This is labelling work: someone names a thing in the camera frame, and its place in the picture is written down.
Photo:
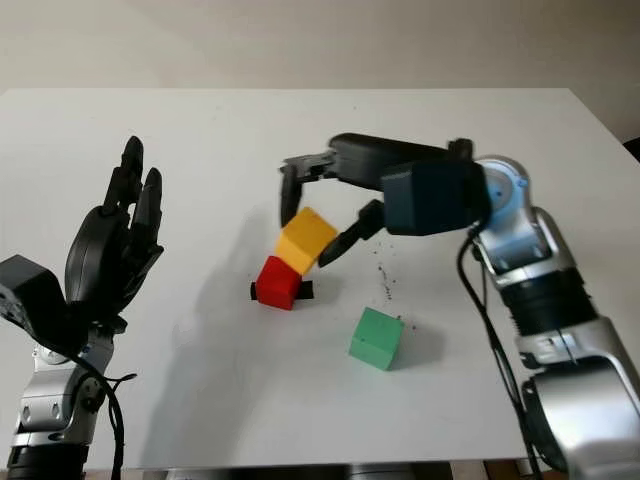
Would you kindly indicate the black tape strip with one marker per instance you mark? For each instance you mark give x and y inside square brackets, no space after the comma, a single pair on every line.
[307,291]

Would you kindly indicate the dark robot torso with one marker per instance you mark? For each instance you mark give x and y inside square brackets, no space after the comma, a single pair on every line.
[300,472]

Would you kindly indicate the yellow wooden block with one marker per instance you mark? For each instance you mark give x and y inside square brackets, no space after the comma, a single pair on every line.
[305,240]

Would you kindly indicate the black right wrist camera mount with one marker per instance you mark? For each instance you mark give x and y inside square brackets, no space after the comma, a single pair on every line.
[430,200]

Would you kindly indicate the green wooden block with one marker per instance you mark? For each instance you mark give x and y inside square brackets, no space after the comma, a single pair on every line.
[375,342]

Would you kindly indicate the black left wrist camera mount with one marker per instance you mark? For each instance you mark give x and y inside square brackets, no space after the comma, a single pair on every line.
[35,300]

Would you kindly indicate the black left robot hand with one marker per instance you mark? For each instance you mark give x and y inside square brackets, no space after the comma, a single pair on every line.
[95,260]

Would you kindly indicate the red wooden block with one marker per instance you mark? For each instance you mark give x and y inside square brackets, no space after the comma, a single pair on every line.
[275,287]

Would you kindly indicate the black background object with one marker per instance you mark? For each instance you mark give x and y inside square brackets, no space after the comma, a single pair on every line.
[632,149]

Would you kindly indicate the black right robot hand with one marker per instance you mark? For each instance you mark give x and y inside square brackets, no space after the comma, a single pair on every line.
[365,160]

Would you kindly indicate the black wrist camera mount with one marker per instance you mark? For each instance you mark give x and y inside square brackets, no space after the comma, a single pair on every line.
[35,300]
[430,200]

